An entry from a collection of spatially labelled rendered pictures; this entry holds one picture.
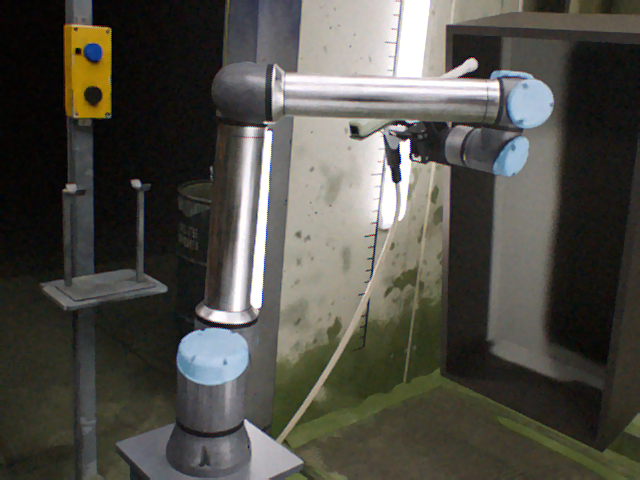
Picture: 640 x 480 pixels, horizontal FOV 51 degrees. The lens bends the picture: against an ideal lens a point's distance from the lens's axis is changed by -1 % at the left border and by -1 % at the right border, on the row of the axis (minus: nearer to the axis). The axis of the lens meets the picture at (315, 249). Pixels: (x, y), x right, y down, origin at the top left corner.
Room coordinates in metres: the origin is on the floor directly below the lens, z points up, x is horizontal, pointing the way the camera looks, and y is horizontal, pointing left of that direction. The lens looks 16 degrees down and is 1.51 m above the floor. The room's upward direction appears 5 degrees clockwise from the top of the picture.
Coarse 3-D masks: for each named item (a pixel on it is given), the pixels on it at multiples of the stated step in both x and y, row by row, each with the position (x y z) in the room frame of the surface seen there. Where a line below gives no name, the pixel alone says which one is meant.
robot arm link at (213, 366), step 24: (192, 336) 1.34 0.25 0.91; (216, 336) 1.34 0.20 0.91; (240, 336) 1.35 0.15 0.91; (192, 360) 1.26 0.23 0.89; (216, 360) 1.25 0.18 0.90; (240, 360) 1.28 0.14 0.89; (192, 384) 1.24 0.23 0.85; (216, 384) 1.24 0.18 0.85; (240, 384) 1.28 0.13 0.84; (192, 408) 1.24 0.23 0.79; (216, 408) 1.24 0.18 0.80; (240, 408) 1.28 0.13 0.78
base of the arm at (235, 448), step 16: (176, 432) 1.27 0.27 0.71; (192, 432) 1.24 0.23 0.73; (224, 432) 1.25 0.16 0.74; (240, 432) 1.29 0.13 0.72; (176, 448) 1.25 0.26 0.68; (192, 448) 1.24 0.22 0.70; (208, 448) 1.23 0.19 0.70; (224, 448) 1.24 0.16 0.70; (240, 448) 1.27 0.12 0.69; (176, 464) 1.24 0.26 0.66; (192, 464) 1.22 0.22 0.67; (208, 464) 1.23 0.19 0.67; (224, 464) 1.23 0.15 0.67; (240, 464) 1.26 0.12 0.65
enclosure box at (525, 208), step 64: (448, 64) 2.01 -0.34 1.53; (512, 64) 2.26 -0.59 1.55; (576, 64) 2.10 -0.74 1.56; (576, 128) 2.12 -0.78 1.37; (448, 192) 2.06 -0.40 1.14; (512, 192) 2.31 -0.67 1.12; (576, 192) 2.13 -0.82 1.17; (448, 256) 2.10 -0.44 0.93; (512, 256) 2.33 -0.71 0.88; (576, 256) 2.15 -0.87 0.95; (448, 320) 2.18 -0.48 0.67; (512, 320) 2.36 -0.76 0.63; (576, 320) 2.17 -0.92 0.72; (512, 384) 2.11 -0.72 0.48; (576, 384) 2.09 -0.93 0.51
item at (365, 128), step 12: (468, 60) 1.90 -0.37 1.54; (456, 72) 1.85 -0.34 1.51; (360, 120) 1.60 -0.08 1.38; (372, 120) 1.61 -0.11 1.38; (384, 120) 1.64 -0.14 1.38; (396, 120) 1.67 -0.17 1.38; (360, 132) 1.59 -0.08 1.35; (372, 132) 1.62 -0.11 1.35; (384, 132) 1.65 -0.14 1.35; (384, 144) 1.70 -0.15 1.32; (396, 156) 1.70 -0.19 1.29; (396, 168) 1.71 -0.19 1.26; (396, 180) 1.71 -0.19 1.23
